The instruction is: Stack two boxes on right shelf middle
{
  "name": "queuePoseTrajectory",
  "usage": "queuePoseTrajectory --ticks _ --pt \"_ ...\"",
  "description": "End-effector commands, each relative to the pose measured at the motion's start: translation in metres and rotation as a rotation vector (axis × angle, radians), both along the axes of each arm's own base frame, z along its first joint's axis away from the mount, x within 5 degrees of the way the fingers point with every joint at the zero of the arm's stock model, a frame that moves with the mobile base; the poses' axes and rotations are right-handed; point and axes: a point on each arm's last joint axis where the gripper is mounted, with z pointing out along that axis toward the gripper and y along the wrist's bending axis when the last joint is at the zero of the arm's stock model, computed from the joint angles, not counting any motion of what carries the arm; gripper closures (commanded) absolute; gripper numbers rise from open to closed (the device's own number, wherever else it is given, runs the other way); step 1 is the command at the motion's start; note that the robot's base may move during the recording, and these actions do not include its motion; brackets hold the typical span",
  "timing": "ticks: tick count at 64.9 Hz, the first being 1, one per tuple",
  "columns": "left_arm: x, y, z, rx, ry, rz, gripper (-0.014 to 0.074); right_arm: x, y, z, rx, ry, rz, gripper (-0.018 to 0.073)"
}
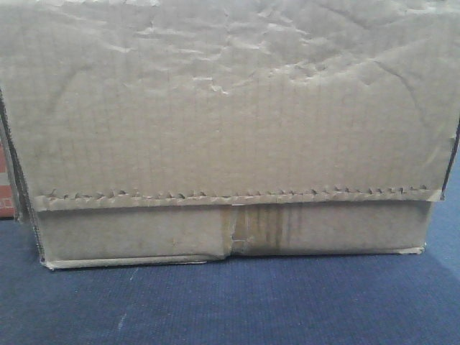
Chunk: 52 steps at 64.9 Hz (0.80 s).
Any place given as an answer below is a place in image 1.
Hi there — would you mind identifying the brown cardboard box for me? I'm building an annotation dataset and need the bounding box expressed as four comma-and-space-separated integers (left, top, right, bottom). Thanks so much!
1, 1, 459, 270

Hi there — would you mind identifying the red and white box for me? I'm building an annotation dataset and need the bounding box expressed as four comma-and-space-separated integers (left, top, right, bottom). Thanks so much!
0, 85, 17, 221

